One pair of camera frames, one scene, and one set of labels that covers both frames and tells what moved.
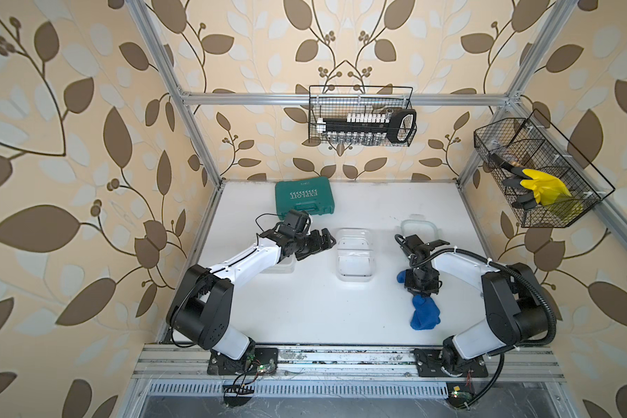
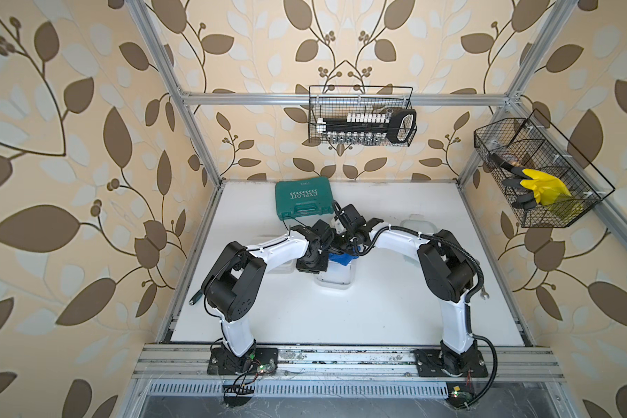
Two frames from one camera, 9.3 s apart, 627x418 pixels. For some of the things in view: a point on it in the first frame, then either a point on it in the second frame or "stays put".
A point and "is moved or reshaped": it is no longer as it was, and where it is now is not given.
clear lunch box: (355, 255) is moved or reshaped
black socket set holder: (368, 129) stays put
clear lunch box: (286, 266) stays put
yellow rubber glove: (548, 188) stays put
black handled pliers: (526, 199) stays put
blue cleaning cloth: (426, 313) -> (342, 259)
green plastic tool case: (312, 195) stays put
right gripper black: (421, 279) -> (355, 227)
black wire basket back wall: (333, 102) stays put
